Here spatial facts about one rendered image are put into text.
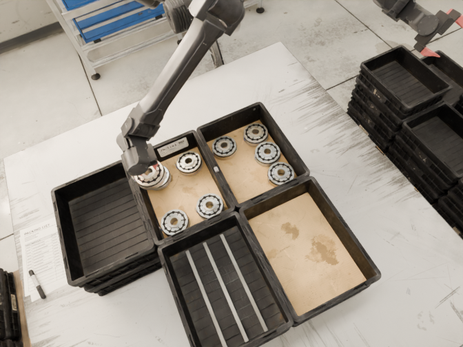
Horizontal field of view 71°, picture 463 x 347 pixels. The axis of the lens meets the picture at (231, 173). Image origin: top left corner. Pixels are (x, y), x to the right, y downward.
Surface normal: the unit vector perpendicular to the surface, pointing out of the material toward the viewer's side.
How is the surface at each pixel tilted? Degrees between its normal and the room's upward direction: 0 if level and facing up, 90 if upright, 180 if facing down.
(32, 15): 90
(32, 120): 0
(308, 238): 0
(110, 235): 0
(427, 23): 72
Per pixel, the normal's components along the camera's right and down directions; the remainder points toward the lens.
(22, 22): 0.44, 0.76
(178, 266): -0.09, -0.49
